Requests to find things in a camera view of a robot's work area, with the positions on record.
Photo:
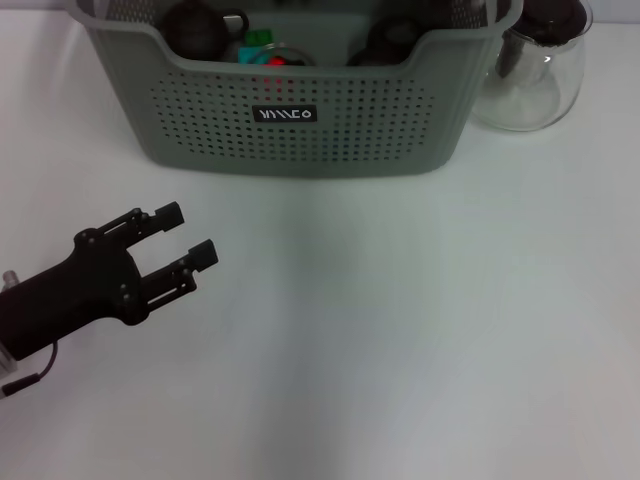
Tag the silver metal connector plug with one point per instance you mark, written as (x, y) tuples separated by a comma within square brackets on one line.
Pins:
[(9, 280)]

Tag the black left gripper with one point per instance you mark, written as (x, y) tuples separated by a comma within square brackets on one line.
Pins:
[(75, 295)]

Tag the green oblong brick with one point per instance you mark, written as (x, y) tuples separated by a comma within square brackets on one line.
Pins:
[(259, 37)]

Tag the grey-green perforated storage bin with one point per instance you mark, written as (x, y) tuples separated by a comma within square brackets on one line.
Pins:
[(350, 125)]

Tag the cyan square plate brick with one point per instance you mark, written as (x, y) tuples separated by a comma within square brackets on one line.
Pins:
[(247, 55)]

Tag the glass teapot with black lid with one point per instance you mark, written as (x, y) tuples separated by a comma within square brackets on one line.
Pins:
[(525, 95)]

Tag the black ceramic teapot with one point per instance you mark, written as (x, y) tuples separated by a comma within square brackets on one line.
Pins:
[(192, 30)]

